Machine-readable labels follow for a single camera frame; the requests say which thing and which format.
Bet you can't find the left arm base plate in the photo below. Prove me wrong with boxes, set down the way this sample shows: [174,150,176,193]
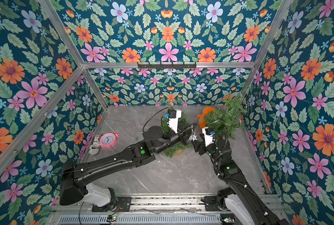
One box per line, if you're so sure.
[92,196,132,212]

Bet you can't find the pink alarm clock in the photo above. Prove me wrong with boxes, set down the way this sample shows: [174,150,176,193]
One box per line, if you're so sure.
[99,133,119,149]

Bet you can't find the aluminium frame struts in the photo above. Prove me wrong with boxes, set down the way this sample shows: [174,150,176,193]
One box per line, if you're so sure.
[0,1,293,176]

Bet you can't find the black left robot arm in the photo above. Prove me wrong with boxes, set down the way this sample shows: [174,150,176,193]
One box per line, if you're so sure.
[59,124,193,210]

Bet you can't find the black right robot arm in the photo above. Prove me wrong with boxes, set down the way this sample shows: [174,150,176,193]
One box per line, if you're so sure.
[192,139,289,225]

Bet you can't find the orange plush toy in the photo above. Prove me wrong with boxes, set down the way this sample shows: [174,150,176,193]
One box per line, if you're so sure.
[198,106,215,128]

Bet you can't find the green christmas tree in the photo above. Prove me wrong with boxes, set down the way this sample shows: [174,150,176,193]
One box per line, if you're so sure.
[158,105,194,158]
[204,94,247,140]

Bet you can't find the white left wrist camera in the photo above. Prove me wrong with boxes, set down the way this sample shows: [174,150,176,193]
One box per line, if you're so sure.
[165,109,182,134]

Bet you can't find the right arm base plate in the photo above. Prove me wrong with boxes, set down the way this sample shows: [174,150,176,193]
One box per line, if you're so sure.
[201,196,227,212]

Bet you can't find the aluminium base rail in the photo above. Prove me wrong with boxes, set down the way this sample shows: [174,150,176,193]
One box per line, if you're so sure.
[52,193,232,215]

